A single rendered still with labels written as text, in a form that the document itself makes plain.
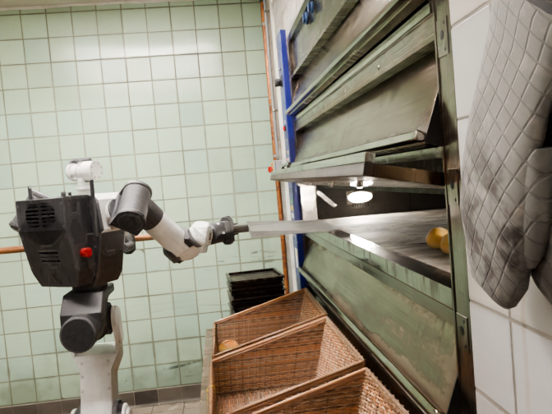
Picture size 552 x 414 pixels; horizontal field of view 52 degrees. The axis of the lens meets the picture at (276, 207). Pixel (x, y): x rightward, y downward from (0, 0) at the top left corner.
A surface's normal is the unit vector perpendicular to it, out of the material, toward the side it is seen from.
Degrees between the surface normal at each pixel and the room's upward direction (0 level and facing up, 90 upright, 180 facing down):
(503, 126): 85
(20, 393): 90
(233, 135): 90
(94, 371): 74
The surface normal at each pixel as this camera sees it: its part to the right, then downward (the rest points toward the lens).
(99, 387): 0.07, -0.23
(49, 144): 0.11, 0.04
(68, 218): 0.91, -0.06
